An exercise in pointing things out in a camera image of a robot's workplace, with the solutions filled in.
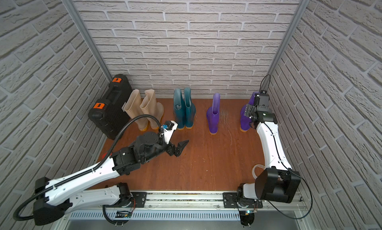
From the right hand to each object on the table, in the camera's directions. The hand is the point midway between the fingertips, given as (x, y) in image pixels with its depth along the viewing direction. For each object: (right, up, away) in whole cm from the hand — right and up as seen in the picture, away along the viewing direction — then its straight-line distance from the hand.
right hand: (260, 110), depth 79 cm
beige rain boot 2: (-62, +2, +6) cm, 63 cm away
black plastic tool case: (-85, -2, 0) cm, 85 cm away
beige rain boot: (-71, +1, +1) cm, 71 cm away
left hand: (-41, -11, -13) cm, 45 cm away
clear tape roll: (-3, -35, +4) cm, 35 cm away
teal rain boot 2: (-39, +1, +3) cm, 39 cm away
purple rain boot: (-26, -2, -2) cm, 27 cm away
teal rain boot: (-45, +1, 0) cm, 45 cm away
